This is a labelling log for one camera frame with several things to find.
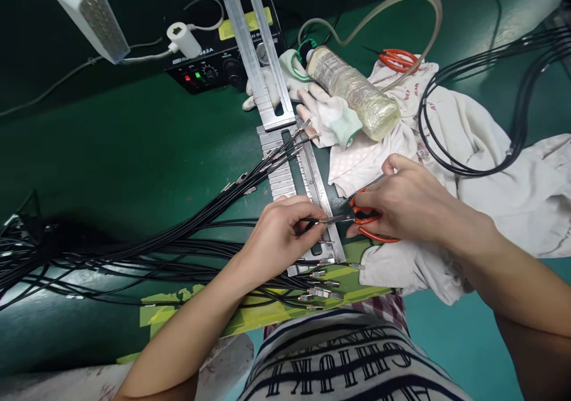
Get long metal rail fixture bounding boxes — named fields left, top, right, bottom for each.
left=216, top=0, right=297, bottom=133

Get coil of black cables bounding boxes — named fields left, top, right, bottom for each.
left=418, top=25, right=571, bottom=178

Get person's right fingers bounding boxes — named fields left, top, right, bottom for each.
left=352, top=153, right=413, bottom=217

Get white cloth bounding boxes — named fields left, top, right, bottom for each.
left=328, top=59, right=571, bottom=306

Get orange-handled scissors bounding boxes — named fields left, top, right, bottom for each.
left=362, top=45, right=422, bottom=74

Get white cord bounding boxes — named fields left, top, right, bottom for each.
left=120, top=0, right=225, bottom=64

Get slotted metal jig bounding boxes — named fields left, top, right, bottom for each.
left=257, top=124, right=348, bottom=278

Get person's body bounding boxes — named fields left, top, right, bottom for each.
left=239, top=292, right=475, bottom=401

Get yellow-green tape strip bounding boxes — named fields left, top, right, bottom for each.
left=117, top=238, right=399, bottom=365

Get person's left hand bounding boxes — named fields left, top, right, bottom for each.
left=239, top=195, right=329, bottom=282

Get white glove green cuff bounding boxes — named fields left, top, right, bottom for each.
left=296, top=83, right=363, bottom=149
left=242, top=49, right=314, bottom=112

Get person's right hand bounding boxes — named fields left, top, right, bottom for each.
left=346, top=153, right=492, bottom=246

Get tape-wrapped plastic bottle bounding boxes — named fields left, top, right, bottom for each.
left=306, top=45, right=402, bottom=142

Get person's right thumb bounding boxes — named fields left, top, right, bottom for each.
left=346, top=220, right=380, bottom=240

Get person's left index finger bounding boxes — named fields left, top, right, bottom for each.
left=274, top=195, right=329, bottom=224

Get orange-handled cutting pliers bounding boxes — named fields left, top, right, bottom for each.
left=322, top=189, right=402, bottom=245

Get bundle of black cables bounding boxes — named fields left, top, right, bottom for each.
left=0, top=122, right=368, bottom=314

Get white LED lamp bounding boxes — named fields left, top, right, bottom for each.
left=43, top=0, right=131, bottom=65

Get person's left thumb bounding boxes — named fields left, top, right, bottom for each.
left=292, top=220, right=323, bottom=242

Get white plug adapter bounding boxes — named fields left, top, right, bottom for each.
left=166, top=21, right=202, bottom=60

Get black control box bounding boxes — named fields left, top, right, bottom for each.
left=164, top=6, right=287, bottom=95

